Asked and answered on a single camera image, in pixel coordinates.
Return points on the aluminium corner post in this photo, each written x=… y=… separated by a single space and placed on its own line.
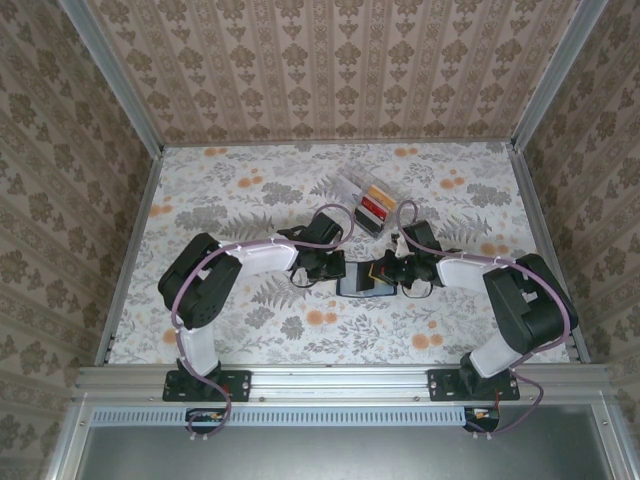
x=552 y=75
x=114 y=75

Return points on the aluminium cross rail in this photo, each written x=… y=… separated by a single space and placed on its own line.
x=340 y=382

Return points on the aluminium side rail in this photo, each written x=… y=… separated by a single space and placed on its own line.
x=537 y=225
x=129 y=255

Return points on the grey metal panel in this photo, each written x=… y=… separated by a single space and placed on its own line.
x=340 y=455

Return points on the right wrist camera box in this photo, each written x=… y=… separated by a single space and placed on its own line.
x=400 y=247

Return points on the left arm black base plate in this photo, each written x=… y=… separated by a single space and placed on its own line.
x=235 y=385

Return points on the navy blue card holder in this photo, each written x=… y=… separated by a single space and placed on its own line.
x=357 y=282

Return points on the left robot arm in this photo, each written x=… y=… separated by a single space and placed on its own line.
x=200 y=290

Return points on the clear acrylic card organizer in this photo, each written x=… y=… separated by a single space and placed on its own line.
x=350 y=182

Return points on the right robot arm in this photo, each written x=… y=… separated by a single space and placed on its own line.
x=525 y=310

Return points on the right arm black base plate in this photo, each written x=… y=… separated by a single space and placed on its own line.
x=442 y=385

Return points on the gold card stack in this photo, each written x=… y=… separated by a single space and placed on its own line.
x=382 y=196

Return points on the black card stack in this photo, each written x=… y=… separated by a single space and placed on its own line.
x=369 y=222

